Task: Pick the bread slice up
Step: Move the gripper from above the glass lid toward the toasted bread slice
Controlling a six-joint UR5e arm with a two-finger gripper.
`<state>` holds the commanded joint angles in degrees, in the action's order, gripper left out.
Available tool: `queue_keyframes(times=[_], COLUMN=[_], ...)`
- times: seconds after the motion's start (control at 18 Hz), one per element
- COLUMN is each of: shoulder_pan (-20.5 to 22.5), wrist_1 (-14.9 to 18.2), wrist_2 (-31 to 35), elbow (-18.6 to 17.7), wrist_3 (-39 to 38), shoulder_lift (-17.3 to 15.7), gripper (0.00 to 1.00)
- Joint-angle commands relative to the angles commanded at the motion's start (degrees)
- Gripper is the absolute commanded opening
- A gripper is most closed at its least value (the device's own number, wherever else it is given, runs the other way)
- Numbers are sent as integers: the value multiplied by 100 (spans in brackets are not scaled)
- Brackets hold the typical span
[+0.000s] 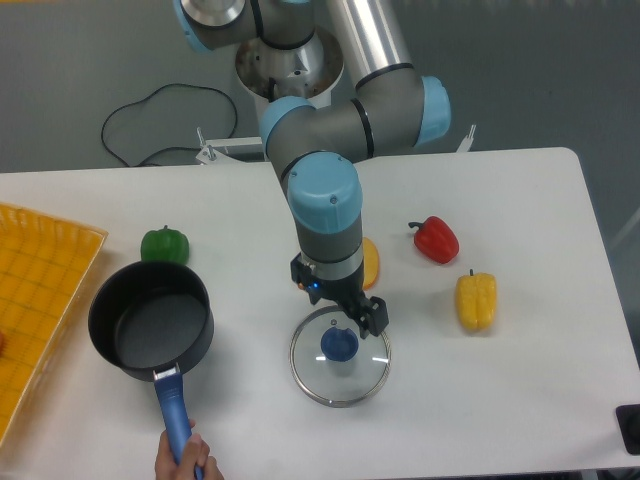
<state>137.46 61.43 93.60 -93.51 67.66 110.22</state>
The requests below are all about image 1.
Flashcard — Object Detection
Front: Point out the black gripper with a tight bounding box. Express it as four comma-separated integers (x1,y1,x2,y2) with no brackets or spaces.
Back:
290,254,389,337

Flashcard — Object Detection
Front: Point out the black saucepan blue handle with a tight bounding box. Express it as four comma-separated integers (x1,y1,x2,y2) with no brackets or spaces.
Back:
88,261,214,464

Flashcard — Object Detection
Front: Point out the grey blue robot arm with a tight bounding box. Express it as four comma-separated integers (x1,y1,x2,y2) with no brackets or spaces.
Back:
174,1,451,337

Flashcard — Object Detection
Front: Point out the person's hand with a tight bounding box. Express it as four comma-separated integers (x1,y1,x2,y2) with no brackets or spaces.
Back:
154,431,224,480

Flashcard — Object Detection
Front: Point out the glass lid blue knob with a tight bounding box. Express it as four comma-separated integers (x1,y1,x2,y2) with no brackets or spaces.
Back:
288,306,392,408

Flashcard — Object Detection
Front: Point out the red toy bell pepper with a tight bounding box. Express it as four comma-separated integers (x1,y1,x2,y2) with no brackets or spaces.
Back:
408,216,459,264

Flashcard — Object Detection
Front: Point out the yellow toy bell pepper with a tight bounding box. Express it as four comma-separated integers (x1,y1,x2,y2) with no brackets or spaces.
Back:
454,269,497,332

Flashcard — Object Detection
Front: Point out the green toy bell pepper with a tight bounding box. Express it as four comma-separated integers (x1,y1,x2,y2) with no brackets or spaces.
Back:
140,225,190,265

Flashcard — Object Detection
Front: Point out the black device at table edge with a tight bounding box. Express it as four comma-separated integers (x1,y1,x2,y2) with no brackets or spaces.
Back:
615,404,640,456

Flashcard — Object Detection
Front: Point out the yellow plastic basket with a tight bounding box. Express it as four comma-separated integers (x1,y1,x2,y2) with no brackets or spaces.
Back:
1,203,108,444

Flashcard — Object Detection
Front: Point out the black cable on floor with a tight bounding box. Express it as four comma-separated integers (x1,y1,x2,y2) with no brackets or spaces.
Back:
100,83,239,168

